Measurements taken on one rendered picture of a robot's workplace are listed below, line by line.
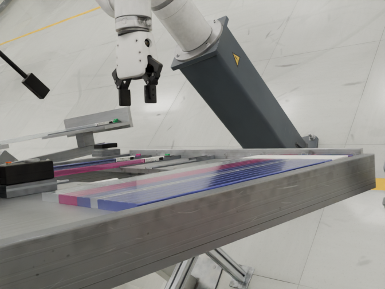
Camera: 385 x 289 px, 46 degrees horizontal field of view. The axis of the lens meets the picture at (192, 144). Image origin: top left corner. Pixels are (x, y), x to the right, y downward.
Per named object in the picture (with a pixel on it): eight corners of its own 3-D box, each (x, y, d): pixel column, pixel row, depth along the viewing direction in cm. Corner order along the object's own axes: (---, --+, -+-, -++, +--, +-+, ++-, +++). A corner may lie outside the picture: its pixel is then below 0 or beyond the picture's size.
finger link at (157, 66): (162, 51, 100) (162, 77, 100) (140, 54, 105) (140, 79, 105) (158, 51, 99) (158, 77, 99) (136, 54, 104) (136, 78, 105)
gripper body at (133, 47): (161, 27, 104) (163, 76, 105) (132, 35, 111) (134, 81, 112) (135, 22, 99) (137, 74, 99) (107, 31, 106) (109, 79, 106)
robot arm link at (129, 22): (160, 18, 105) (161, 31, 105) (136, 26, 111) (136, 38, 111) (132, 12, 99) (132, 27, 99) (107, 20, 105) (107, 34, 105)
